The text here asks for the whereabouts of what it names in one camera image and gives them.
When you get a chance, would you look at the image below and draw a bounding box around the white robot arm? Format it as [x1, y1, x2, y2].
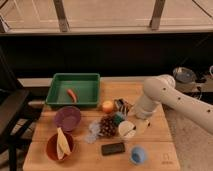
[132, 75, 213, 134]

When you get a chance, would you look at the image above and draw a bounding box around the silver metal bowl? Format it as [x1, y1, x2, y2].
[173, 67, 196, 84]

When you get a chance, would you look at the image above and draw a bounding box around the purple bowl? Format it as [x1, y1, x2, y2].
[54, 106, 81, 132]

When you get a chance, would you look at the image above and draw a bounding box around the red bowl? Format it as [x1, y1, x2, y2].
[46, 134, 74, 162]

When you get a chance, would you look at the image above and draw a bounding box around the white round cup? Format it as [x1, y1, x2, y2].
[118, 121, 136, 140]

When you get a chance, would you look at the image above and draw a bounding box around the teal round container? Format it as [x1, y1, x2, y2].
[113, 115, 124, 126]

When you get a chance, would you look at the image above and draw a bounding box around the blue cup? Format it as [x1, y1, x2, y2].
[130, 146, 147, 165]

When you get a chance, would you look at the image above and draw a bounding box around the brown pine cone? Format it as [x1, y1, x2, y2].
[100, 116, 117, 137]

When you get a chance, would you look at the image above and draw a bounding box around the red yellow apple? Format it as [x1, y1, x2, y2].
[102, 101, 114, 114]

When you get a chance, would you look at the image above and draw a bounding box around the clear crumpled plastic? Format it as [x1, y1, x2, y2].
[85, 121, 100, 144]

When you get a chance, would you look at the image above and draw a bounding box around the green plastic tray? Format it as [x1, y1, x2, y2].
[46, 73, 100, 107]

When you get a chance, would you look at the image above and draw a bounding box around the orange carrot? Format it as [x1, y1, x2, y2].
[67, 89, 77, 103]

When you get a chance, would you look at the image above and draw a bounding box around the yellow banana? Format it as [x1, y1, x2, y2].
[56, 127, 71, 160]

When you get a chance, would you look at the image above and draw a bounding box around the dark side chair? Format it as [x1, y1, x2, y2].
[0, 47, 40, 171]

